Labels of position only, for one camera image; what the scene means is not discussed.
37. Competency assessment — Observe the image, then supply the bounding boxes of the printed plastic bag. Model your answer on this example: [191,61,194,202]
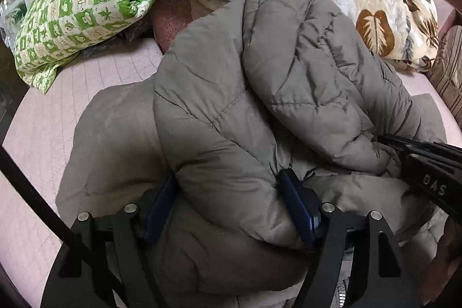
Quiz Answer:
[0,0,29,42]

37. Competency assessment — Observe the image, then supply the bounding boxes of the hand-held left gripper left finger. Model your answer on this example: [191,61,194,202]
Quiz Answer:
[40,169,177,308]

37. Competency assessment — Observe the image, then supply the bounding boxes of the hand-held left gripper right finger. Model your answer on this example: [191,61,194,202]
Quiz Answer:
[278,169,421,308]

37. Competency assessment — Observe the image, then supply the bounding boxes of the olive grey puffer jacket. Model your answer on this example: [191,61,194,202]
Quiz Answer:
[56,0,452,308]

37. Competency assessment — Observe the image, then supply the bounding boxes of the green checked pillow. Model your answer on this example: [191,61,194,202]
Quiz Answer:
[14,0,161,95]

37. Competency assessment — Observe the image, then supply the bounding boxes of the beige striped cushion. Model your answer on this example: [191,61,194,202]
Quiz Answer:
[426,26,462,121]

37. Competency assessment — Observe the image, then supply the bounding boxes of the black cable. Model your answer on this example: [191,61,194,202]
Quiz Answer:
[0,145,123,298]

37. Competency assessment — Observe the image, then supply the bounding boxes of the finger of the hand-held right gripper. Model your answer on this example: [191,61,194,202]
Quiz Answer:
[377,134,462,169]

